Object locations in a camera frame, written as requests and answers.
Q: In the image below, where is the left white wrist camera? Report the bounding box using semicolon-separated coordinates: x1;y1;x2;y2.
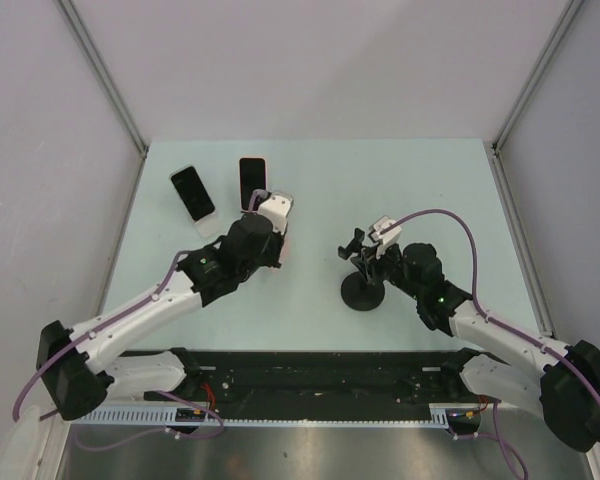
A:
249;189;294;235

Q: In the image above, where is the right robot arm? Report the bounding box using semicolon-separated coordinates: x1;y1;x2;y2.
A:
352;243;600;453

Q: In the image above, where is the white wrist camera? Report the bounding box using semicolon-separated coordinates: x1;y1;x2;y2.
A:
368;216;401;259
249;189;294;235

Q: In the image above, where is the white slotted cable duct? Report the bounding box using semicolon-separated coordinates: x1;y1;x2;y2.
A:
87;405;461;429

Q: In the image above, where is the pink case phone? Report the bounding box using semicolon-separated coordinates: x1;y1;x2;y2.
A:
279;229;291;264

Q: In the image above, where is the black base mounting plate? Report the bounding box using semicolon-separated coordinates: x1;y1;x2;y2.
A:
172;350;484;422

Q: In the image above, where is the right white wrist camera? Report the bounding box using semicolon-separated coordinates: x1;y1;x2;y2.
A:
368;216;401;259

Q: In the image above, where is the black round-base phone stand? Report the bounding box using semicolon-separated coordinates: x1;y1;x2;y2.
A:
337;228;385;312

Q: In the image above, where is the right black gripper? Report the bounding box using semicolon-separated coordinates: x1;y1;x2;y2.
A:
352;237;423;300

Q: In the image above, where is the black phone on clear stand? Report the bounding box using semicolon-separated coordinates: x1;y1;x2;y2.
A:
170;166;215;222

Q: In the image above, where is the pink phone on block stand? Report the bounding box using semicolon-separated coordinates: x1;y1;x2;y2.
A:
239;157;267;211

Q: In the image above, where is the clear acrylic phone stand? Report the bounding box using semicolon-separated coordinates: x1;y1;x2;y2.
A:
194;212;221;239

